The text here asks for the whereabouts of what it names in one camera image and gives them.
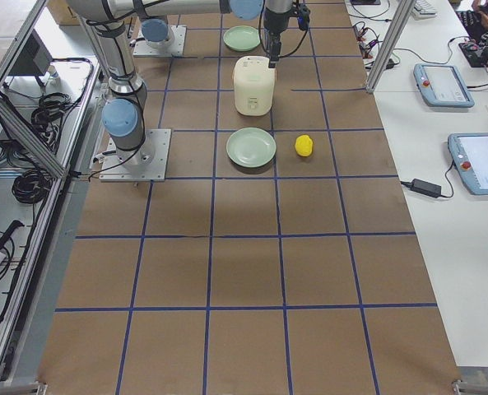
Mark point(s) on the far green plate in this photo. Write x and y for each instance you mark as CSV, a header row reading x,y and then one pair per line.
x,y
241,38

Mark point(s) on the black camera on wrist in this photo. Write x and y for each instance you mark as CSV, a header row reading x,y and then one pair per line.
x,y
303,17

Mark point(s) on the near mounting base plate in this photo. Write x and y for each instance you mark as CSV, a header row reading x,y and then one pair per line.
x,y
149,164

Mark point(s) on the green plate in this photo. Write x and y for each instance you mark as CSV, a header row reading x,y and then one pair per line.
x,y
241,38
251,147

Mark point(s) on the yellow toy fruit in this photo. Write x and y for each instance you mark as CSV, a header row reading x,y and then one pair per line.
x,y
304,145

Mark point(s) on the near green plate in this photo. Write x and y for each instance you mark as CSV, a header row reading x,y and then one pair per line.
x,y
251,147

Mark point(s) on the black power adapter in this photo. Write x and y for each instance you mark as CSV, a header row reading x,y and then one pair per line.
x,y
426,188

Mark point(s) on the black box on left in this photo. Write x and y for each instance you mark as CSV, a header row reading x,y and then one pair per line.
x,y
33,60

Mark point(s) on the far blue teach pendant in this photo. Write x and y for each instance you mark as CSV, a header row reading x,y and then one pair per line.
x,y
442,86

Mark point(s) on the near blue teach pendant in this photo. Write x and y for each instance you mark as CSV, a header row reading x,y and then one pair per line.
x,y
470,156

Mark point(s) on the cream white rice cooker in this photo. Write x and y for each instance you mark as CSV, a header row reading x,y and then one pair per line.
x,y
254,83

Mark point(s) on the brown grid table mat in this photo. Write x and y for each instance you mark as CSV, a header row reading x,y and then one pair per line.
x,y
302,276

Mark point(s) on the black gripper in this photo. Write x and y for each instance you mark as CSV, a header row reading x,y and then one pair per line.
x,y
275,21

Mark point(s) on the far mounting base plate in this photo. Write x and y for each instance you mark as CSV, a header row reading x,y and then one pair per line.
x,y
171,48

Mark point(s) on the aluminium frame post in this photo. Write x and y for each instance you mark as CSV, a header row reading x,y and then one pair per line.
x,y
390,40

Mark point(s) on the mounting base plate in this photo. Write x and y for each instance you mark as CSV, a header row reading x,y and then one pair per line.
x,y
149,164
171,48

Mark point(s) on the blue teach pendant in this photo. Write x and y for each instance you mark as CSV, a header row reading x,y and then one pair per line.
x,y
442,86
470,156

